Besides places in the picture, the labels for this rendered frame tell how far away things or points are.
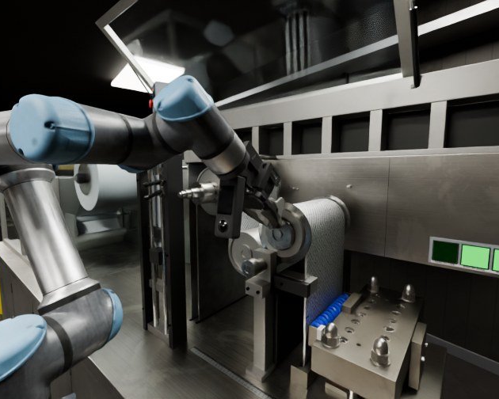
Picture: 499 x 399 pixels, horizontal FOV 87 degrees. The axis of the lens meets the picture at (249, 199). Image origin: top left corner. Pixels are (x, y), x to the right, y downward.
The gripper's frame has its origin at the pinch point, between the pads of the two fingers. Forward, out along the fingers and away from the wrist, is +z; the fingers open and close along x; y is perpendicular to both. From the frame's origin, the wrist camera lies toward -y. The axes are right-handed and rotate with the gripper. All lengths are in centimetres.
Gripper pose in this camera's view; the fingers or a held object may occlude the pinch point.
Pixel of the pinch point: (272, 226)
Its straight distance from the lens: 60.6
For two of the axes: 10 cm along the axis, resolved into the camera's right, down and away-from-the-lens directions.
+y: 4.1, -8.2, 4.1
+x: -7.7, -0.7, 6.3
